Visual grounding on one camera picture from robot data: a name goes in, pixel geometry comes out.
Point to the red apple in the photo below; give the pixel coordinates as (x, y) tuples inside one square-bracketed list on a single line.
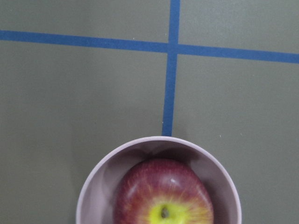
[(162, 191)]

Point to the pink bowl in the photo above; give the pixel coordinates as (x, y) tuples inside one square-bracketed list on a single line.
[(97, 197)]

